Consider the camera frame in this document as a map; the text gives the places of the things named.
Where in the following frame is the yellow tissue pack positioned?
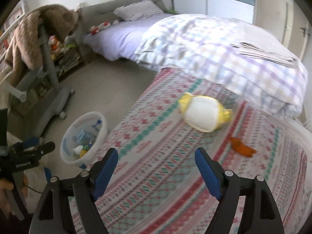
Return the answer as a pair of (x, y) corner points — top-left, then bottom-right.
(178, 92), (233, 133)

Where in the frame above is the white bottle with label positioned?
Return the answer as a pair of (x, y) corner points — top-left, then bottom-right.
(73, 145), (83, 155)

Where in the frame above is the yellow green sponge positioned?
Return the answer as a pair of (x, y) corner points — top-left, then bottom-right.
(79, 149), (88, 158)

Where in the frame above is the floral white fabric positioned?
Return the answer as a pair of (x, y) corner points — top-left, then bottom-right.
(7, 131), (74, 212)

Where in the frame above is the light blue box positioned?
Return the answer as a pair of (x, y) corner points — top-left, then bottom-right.
(77, 130), (96, 145)

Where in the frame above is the person's left hand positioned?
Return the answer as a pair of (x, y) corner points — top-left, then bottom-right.
(1, 172), (28, 221)

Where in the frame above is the shelf with toys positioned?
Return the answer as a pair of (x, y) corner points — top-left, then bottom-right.
(48, 35), (83, 78)

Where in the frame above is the brown knitted blanket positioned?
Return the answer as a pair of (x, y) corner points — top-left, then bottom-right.
(4, 4), (79, 87)

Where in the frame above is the white plastic trash bin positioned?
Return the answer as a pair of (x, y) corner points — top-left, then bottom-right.
(60, 112), (109, 169)

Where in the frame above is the grey rolling stand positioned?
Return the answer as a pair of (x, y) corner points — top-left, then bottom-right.
(4, 25), (74, 140)

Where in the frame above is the white room door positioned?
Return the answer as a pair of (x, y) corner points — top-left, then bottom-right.
(282, 2), (309, 60)

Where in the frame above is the striped pillow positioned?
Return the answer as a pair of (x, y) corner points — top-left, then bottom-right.
(114, 0), (164, 21)

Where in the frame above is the grey bed headboard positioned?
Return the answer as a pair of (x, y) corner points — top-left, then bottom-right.
(76, 0), (169, 44)

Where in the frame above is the red white plush toy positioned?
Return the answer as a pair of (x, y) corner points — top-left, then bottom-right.
(89, 21), (111, 35)

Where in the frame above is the orange wrapper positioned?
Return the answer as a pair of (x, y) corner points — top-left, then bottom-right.
(230, 137), (257, 157)

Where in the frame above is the plaid folded duvet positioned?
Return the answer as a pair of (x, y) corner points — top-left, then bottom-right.
(135, 14), (308, 118)

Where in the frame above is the folded striped cloth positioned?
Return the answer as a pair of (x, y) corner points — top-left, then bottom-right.
(231, 42), (298, 68)

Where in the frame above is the patterned striped bed sheet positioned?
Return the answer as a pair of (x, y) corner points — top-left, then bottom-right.
(93, 69), (311, 233)

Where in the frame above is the lavender bed mattress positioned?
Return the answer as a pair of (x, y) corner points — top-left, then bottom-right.
(82, 13), (171, 61)

